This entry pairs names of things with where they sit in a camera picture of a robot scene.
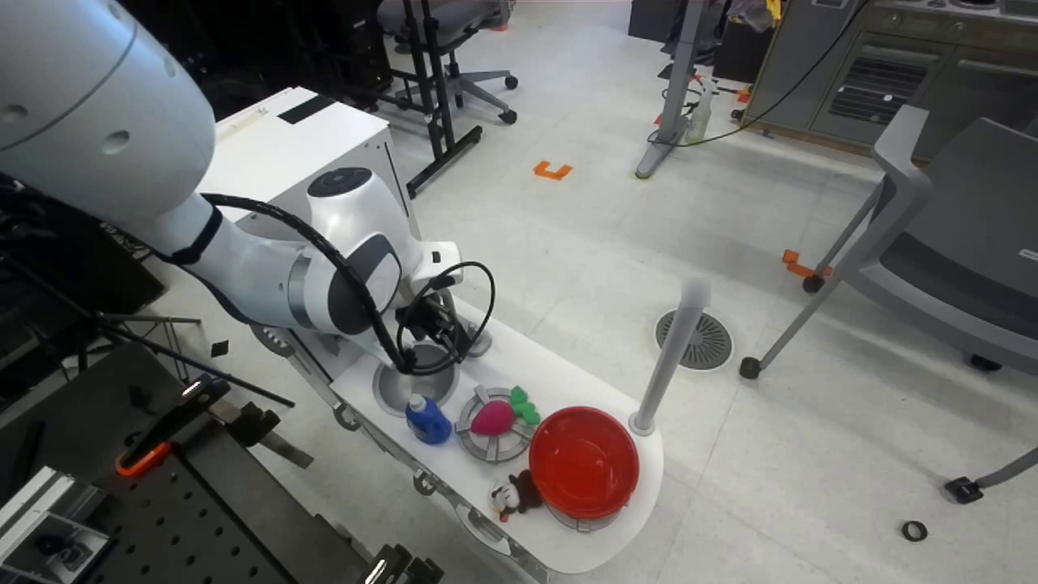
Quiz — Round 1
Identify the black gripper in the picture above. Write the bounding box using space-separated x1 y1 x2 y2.
393 289 480 372

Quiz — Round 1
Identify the gray round sink basin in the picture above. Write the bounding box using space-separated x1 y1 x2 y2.
371 343 463 415

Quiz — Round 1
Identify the pink toy food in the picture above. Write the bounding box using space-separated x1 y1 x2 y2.
468 398 520 442

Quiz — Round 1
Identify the blue toy bottle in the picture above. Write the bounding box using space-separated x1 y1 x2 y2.
402 391 455 448

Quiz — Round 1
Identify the green toy food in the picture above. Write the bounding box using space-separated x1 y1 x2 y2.
506 384 546 430

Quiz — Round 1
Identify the brown toy food piece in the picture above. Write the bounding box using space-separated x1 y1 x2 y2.
492 467 547 524

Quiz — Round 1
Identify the red plastic bowl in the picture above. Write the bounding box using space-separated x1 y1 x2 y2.
527 401 641 524

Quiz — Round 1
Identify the white toy kitchen unit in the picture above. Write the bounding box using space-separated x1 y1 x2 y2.
197 85 669 576

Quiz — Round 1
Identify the round floor drain cover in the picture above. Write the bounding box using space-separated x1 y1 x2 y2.
653 308 735 372

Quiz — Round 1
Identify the black office chair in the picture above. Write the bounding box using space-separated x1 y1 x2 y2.
371 0 522 130

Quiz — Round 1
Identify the gray table leg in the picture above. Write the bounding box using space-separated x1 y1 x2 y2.
634 0 719 186

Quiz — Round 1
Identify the black perforated breadboard table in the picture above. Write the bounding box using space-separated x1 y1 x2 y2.
0 341 449 584

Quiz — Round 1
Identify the gray metal cabinet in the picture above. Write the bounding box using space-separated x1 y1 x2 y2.
743 0 1038 157

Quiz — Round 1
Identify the gray chair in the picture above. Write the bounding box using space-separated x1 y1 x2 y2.
735 99 1038 384

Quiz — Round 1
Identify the gray leg with black foot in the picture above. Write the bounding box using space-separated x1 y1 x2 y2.
941 445 1038 505

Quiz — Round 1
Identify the gray plastic post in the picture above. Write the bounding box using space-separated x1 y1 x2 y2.
625 279 715 442

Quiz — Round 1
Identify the black metal stand frame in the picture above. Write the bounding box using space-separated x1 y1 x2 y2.
380 0 488 202

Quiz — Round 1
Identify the orange handled clamp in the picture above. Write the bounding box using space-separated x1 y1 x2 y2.
109 379 230 483

